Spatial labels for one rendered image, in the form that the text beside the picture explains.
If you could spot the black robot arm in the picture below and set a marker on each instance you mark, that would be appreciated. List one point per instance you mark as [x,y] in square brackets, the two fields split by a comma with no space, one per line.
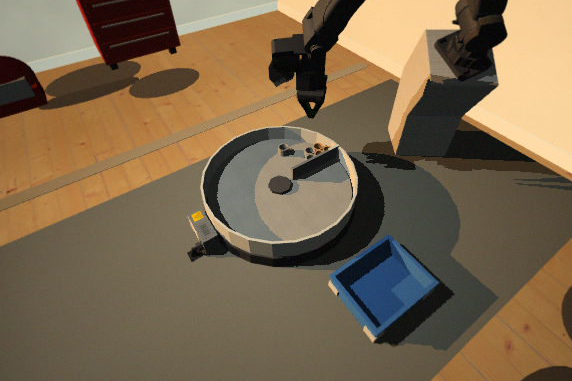
[330,18]

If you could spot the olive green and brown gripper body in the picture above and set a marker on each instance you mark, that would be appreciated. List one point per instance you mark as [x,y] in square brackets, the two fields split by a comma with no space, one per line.
[318,86]

